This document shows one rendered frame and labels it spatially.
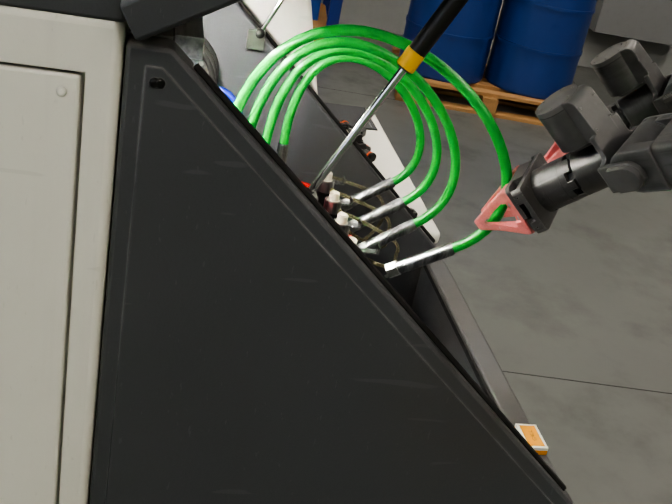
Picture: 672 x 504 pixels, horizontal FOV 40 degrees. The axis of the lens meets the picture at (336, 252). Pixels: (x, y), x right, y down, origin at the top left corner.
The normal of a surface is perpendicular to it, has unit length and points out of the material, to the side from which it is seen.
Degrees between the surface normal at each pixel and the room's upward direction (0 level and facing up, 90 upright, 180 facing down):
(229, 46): 90
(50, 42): 90
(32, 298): 90
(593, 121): 54
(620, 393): 0
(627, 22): 90
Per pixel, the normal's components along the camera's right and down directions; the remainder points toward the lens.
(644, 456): 0.18, -0.88
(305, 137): 0.14, 0.47
